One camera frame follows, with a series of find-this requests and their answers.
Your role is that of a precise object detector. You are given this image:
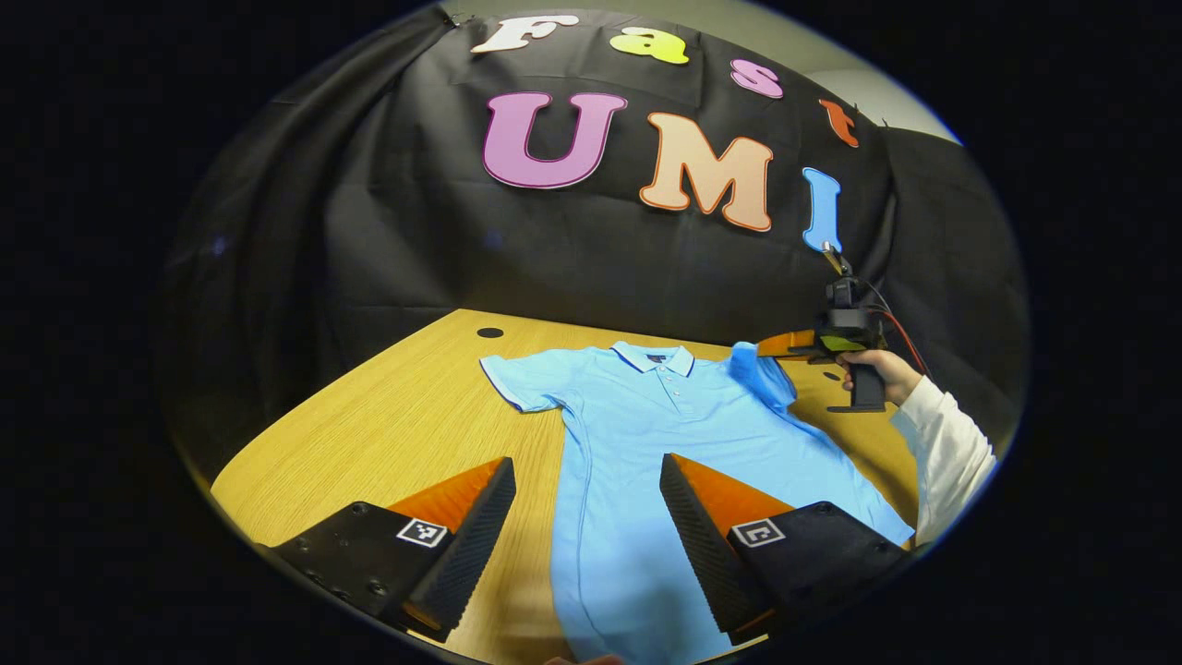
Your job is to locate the red and black cable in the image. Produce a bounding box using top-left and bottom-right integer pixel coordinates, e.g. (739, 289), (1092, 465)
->
(863, 277), (930, 378)

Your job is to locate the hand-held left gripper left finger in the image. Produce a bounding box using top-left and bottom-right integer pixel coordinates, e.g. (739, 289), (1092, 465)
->
(274, 457), (518, 645)

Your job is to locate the black backdrop cloth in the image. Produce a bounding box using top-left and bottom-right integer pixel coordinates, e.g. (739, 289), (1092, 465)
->
(157, 7), (1031, 481)

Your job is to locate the light blue T-shirt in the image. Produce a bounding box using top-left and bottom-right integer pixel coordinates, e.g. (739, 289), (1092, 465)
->
(479, 341), (915, 665)

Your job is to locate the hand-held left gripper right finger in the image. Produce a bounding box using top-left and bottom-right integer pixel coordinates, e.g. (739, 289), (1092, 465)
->
(658, 453), (915, 647)

